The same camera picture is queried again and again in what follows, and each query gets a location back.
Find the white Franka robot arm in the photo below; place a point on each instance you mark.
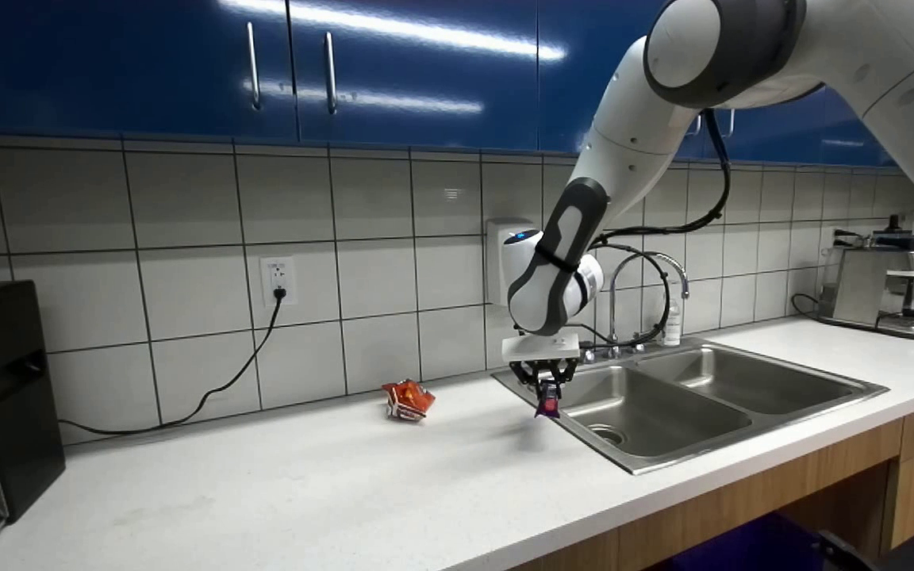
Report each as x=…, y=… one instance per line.
x=637, y=115

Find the silver espresso machine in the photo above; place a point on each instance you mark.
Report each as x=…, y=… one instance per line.
x=887, y=285

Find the white wall soap dispenser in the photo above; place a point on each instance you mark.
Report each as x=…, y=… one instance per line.
x=492, y=265

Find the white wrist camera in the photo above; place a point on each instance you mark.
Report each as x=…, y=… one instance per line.
x=542, y=351

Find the purple protein bar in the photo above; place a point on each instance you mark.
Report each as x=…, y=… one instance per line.
x=551, y=406

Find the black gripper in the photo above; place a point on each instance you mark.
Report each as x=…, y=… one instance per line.
x=545, y=371

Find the black box appliance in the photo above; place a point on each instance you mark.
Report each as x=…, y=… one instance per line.
x=17, y=396

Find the stainless steel double sink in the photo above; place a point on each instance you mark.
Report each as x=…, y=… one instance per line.
x=681, y=406

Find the white soap bottle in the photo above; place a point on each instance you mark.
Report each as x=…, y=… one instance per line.
x=674, y=325

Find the crumpled orange snack wrapper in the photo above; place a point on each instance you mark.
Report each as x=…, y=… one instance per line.
x=408, y=400

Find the chrome arched faucet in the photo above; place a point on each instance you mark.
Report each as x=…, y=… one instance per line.
x=681, y=277

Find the blue upper cabinet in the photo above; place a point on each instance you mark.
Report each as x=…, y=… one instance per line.
x=426, y=73

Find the white wall outlet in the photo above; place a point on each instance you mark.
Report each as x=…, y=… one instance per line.
x=278, y=277

